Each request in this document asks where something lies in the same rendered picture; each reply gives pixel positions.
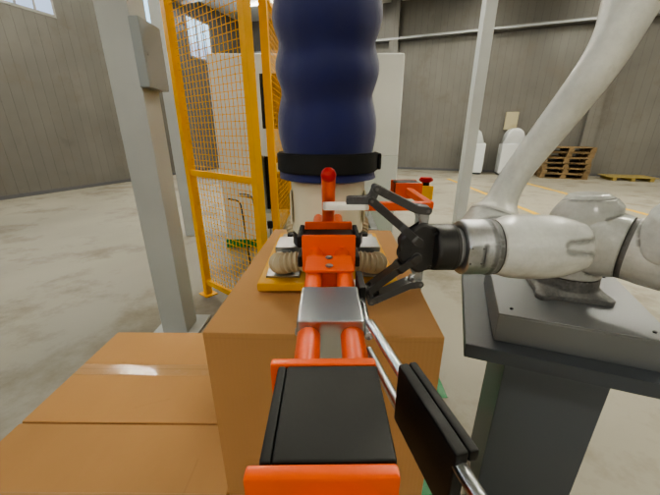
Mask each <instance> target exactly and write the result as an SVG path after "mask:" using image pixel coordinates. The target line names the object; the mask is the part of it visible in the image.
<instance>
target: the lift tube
mask: <svg viewBox="0 0 660 495"><path fill-rule="evenodd" d="M382 18H383V4H382V0H273V5H272V22H273V27H274V30H275V33H276V36H277V38H278V41H279V50H278V53H277V57H276V62H275V71H276V76H277V79H278V82H279V84H280V86H281V91H282V97H281V101H280V107H279V113H278V130H279V137H280V141H281V144H282V148H283V152H284V153H293V154H360V153H370V152H372V151H373V146H374V143H375V137H376V114H375V109H374V104H373V98H372V94H373V90H374V88H375V86H376V83H377V79H378V75H379V60H378V56H377V52H376V45H375V43H376V39H377V36H378V33H379V31H380V28H381V24H382ZM280 178H281V179H282V180H286V181H291V182H299V183H314V184H321V176H308V175H295V174H287V173H283V172H280ZM373 179H375V174H374V172H372V173H368V174H360V175H348V176H336V184H342V183H356V182H364V181H369V180H373Z"/></svg>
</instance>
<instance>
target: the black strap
mask: <svg viewBox="0 0 660 495"><path fill-rule="evenodd" d="M381 157H382V154H381V153H379V152H376V151H372V152H370V153H360V154H293V153H284V152H283V151H279V152H278V153H277V160H278V170H279V171H280V172H283V173H287V174H295V175H308V176H320V175H321V171H322V170H323V169H324V168H326V167H331V168H333V169H334V170H335V172H336V176H348V175H360V174H368V173H372V172H375V171H376V170H377V169H378V170H380V169H381Z"/></svg>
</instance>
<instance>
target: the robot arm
mask: <svg viewBox="0 0 660 495"><path fill-rule="evenodd" d="M659 11H660V0H601V2H600V7H599V12H598V16H597V21H596V24H595V28H594V31H593V34H592V36H591V38H590V40H589V42H588V44H587V46H586V48H585V50H584V52H583V54H582V55H581V57H580V59H579V60H578V62H577V64H576V66H575V67H574V69H573V70H572V72H571V73H570V75H569V76H568V78H567V79H566V80H565V82H564V83H563V85H562V86H561V88H560V89H559V90H558V92H557V93H556V95H555V96H554V97H553V99H552V100H551V102H550V103H549V104H548V106H547V107H546V109H545V110H544V111H543V113H542V114H541V115H540V117H539V118H538V120H537V121H536V122H535V124H534V125H533V127H532V128H531V129H530V131H529V132H528V134H527V135H526V136H525V138H524V139H523V141H522V142H521V144H520V145H519V147H518V148H517V149H516V151H515V152H514V154H513V155H512V156H511V158H510V159H509V161H508V162H507V164H506V165H505V166H504V168H503V169H502V171H501V172H500V174H499V176H498V177H497V179H496V180H495V182H494V184H493V186H492V187H491V189H490V191H489V192H488V194H487V195H486V197H485V198H484V199H483V200H482V201H480V202H478V203H475V204H472V205H471V207H470V209H469V210H468V212H467V213H466V215H465V216H464V217H463V218H462V219H461V220H458V221H457V222H455V223H454V224H428V223H427V220H428V216H429V215H430V214H431V213H432V209H431V208H430V207H429V206H427V205H426V204H421V203H414V202H412V201H410V200H408V199H406V198H404V197H402V196H400V195H398V194H396V193H394V192H391V191H389V190H387V189H386V188H384V187H382V186H380V185H378V184H375V183H374V184H372V185H371V189H370V191H369V193H368V194H367V195H348V196H346V201H323V205H322V210H368V209H369V205H371V206H372V207H373V208H374V209H375V210H376V211H377V212H379V213H380V214H381V215H382V216H383V217H384V218H386V219H387V220H388V221H389V222H390V223H391V224H392V225H394V226H395V227H396V228H397V229H398V230H399V231H400V232H401V234H400V235H399V237H398V247H397V256H398V258H397V259H395V260H394V261H393V263H392V264H391V265H389V266H388V267H387V268H385V269H384V270H383V271H381V272H380V273H379V274H377V275H376V276H375V277H373V278H372V279H371V280H369V281H368V282H366V283H365V287H366V300H367V303H368V305H375V304H377V303H381V302H383V301H385V300H388V299H390V298H392V297H394V296H396V295H398V294H401V293H403V292H405V291H407V290H410V289H419V288H422V287H423V286H424V284H423V282H422V280H421V272H422V271H424V270H455V271H456V272H457V273H459V274H483V275H491V274H494V275H499V276H502V277H507V278H517V279H525V280H526V281H527V283H528V284H529V286H530V287H531V288H532V289H533V290H534V296H535V297H536V298H538V299H540V300H543V301H563V302H572V303H590V304H598V305H603V306H608V307H614V306H615V303H616V301H615V300H614V299H612V298H611V297H609V296H608V295H606V294H605V293H604V292H603V291H602V290H601V289H600V283H601V278H602V277H615V278H618V279H622V280H625V281H628V282H630V283H633V284H636V285H639V286H642V287H645V288H649V289H652V290H656V291H660V203H659V204H658V205H656V206H654V207H653V208H652V209H651V210H650V212H649V214H648V215H647V217H646V218H637V217H635V216H632V215H630V214H628V213H625V212H626V206H625V204H624V203H623V202H622V201H621V200H620V199H619V198H617V197H615V196H613V195H612V194H610V193H607V192H570V193H568V194H567V195H566V196H565V197H564V198H563V199H562V200H561V201H560V202H558V203H557V204H556V206H555V207H554V208H553V209H552V211H551V212H550V214H549V215H545V214H519V212H518V203H519V199H520V196H521V194H522V192H523V189H524V187H525V185H526V184H527V182H528V181H529V179H530V178H531V177H532V175H533V174H534V173H535V172H536V170H537V169H538V168H539V167H540V166H541V164H542V163H543V162H544V161H545V160H546V159H547V157H548V156H549V155H550V154H551V153H552V152H553V150H554V149H555V148H556V147H557V146H558V145H559V144H560V142H561V141H562V140H563V139H564V138H565V137H566V135H567V134H568V133H569V132H570V131H571V130H572V128H573V127H574V126H575V125H576V124H577V123H578V121H579V120H580V119H581V118H582V117H583V116H584V114H585V113H586V112H587V111H588V110H589V109H590V107H591V106H592V105H593V104H594V103H595V102H596V100H597V99H598V98H599V97H600V96H601V94H602V93H603V92H604V91H605V90H606V88H607V87H608V86H609V85H610V83H611V82H612V81H613V80H614V78H615V77H616V76H617V74H618V73H619V72H620V71H621V70H622V68H623V67H624V66H625V64H626V63H627V61H628V60H629V59H630V57H631V56H632V54H633V52H634V51H635V49H636V48H637V46H638V44H639V43H640V41H641V40H642V38H643V36H644V35H645V33H646V32H647V30H648V28H649V27H650V25H651V24H652V22H653V20H654V19H655V17H656V16H657V14H658V12H659ZM379 195H380V196H382V197H384V198H386V199H388V200H390V201H392V202H394V203H396V204H398V205H400V206H402V207H404V208H405V209H407V210H409V211H411V212H413V213H414V216H415V217H417V218H419V221H418V222H416V223H414V224H413V225H411V226H410V227H408V226H407V225H406V224H405V223H404V222H403V221H401V220H400V219H399V218H398V217H397V216H396V215H394V214H393V213H392V212H391V211H390V210H389V209H388V208H387V207H385V206H384V205H383V204H382V203H381V202H380V201H379V200H377V197H378V196H379ZM409 269H411V270H413V273H412V274H410V275H409V276H408V277H404V278H402V279H399V280H397V281H395V282H393V283H390V284H388V285H386V284H387V283H389V282H390V281H391V280H393V279H394V278H395V277H397V276H398V275H399V274H403V273H405V272H406V271H407V270H409ZM384 285H386V286H384ZM383 286H384V287H383Z"/></svg>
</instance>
